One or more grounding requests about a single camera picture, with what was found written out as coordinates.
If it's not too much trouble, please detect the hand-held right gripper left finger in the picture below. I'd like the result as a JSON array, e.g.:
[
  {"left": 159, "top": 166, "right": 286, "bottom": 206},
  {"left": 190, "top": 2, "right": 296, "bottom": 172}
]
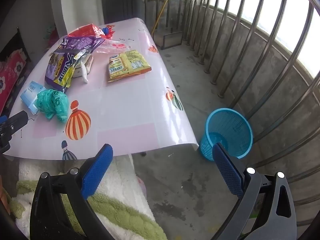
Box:
[{"left": 29, "top": 144, "right": 114, "bottom": 240}]

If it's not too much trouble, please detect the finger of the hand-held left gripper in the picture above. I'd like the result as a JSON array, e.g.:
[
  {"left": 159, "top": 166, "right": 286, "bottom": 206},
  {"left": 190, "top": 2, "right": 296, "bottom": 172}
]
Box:
[{"left": 0, "top": 110, "right": 29, "bottom": 153}]

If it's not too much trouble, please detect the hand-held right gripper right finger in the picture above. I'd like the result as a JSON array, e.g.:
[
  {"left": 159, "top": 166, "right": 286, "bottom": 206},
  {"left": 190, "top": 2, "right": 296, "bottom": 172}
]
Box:
[{"left": 211, "top": 142, "right": 297, "bottom": 240}]

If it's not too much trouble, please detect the light blue paper box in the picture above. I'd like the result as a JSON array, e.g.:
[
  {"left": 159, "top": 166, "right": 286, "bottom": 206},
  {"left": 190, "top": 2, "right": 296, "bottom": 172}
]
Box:
[{"left": 20, "top": 81, "right": 47, "bottom": 115}]

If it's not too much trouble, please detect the blue plastic wastebasket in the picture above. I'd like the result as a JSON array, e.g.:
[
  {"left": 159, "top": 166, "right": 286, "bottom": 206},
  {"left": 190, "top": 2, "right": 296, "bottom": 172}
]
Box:
[{"left": 199, "top": 108, "right": 253, "bottom": 161}]

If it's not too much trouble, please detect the green plastic bag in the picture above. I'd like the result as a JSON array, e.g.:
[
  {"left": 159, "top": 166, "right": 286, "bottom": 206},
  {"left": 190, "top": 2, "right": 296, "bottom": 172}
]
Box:
[{"left": 37, "top": 89, "right": 70, "bottom": 123}]

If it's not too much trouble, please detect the purple yellow snack packet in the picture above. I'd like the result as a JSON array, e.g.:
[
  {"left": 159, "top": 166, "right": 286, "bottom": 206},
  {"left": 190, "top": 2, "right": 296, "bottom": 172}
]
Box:
[{"left": 44, "top": 49, "right": 87, "bottom": 93}]

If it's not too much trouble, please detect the red white snack packet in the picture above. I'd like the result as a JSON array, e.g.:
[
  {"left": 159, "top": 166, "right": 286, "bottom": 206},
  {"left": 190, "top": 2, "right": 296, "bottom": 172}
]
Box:
[{"left": 68, "top": 24, "right": 105, "bottom": 39}]

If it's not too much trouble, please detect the clear wrapper red print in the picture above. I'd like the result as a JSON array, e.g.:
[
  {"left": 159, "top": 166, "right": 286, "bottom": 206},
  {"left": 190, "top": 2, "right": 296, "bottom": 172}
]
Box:
[{"left": 96, "top": 39, "right": 130, "bottom": 54}]

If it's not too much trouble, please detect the red floral box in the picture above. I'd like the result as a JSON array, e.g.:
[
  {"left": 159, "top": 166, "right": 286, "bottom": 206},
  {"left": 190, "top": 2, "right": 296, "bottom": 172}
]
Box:
[{"left": 0, "top": 49, "right": 32, "bottom": 115}]

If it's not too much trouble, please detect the white green fleece blanket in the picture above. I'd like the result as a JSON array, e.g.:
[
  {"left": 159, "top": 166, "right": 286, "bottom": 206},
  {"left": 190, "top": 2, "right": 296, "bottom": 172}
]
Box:
[{"left": 0, "top": 154, "right": 168, "bottom": 240}]

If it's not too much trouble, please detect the table with pink cloth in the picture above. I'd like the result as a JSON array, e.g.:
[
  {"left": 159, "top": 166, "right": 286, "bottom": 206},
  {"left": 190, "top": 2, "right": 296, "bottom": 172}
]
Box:
[{"left": 3, "top": 17, "right": 200, "bottom": 161}]

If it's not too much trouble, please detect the metal balcony railing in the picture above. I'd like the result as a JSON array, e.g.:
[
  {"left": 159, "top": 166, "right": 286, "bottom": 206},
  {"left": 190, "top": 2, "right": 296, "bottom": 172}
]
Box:
[{"left": 170, "top": 0, "right": 320, "bottom": 230}]

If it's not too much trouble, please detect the dark cabinet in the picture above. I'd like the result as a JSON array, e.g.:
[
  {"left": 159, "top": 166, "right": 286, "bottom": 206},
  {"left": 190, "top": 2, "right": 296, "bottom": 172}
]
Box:
[{"left": 101, "top": 0, "right": 143, "bottom": 25}]

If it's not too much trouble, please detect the metal frame stand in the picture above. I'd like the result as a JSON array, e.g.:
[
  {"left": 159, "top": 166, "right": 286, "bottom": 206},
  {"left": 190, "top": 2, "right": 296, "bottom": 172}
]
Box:
[{"left": 150, "top": 27, "right": 184, "bottom": 50}]

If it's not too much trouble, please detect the yellow handle broom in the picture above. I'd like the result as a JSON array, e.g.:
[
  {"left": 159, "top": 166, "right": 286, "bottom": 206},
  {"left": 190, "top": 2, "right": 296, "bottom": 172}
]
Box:
[{"left": 151, "top": 0, "right": 175, "bottom": 30}]

